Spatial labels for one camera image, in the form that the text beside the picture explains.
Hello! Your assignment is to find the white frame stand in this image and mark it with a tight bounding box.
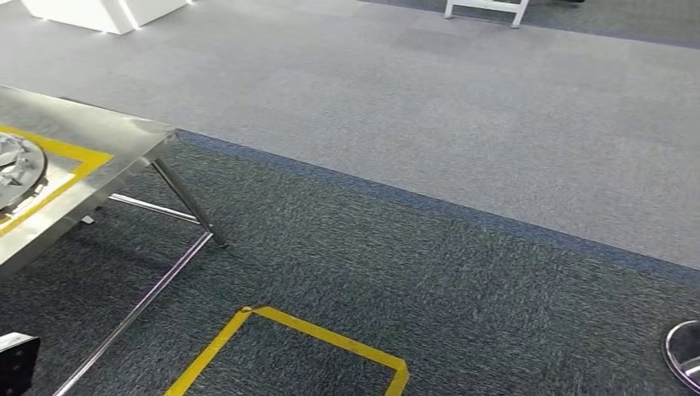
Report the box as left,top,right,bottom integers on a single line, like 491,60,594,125
443,0,531,30

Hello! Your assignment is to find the white lit display plinth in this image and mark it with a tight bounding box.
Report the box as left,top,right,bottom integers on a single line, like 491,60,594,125
21,0,190,35

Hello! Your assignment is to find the grey wheel hubcap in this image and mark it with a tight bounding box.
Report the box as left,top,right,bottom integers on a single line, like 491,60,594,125
0,130,49,215

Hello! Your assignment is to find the chrome stanchion post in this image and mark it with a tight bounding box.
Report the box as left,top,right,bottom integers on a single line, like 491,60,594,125
661,319,700,396

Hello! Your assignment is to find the stainless steel workbench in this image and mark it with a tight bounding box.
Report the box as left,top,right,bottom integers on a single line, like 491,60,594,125
0,84,229,396

